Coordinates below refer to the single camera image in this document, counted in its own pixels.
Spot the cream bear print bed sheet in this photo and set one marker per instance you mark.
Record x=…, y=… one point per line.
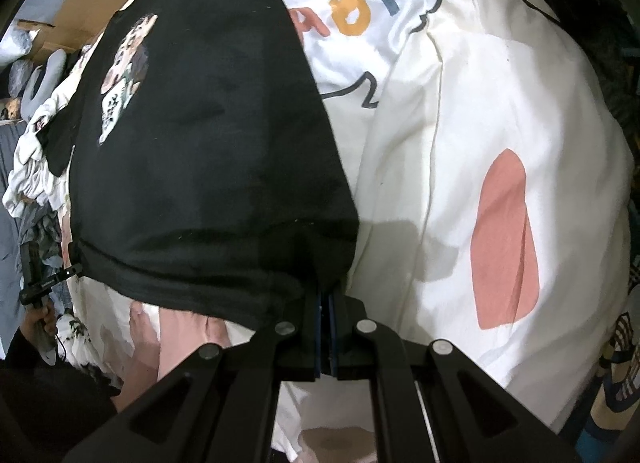
x=450, y=93

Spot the person's bare foot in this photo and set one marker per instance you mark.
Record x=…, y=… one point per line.
x=190, y=343

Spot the person's left forearm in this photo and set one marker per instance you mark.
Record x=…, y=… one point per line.
x=20, y=358

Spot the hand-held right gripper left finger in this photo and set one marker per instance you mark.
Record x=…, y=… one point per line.
x=318, y=338

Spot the grey neck pillow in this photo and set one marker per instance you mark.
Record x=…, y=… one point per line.
x=40, y=88

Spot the white hoodie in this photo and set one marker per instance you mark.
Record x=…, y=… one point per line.
x=30, y=178

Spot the person's left hand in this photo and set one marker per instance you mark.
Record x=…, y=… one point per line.
x=36, y=323

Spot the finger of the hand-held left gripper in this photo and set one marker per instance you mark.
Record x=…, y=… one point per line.
x=74, y=271

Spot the teal printed blanket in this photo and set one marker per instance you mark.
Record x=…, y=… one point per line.
x=615, y=368

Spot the black cartoon print t-shirt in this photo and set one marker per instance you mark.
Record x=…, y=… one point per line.
x=200, y=143

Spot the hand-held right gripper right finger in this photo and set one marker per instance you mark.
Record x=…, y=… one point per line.
x=332, y=338

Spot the white spotted fleece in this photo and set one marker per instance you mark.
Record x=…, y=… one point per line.
x=75, y=338

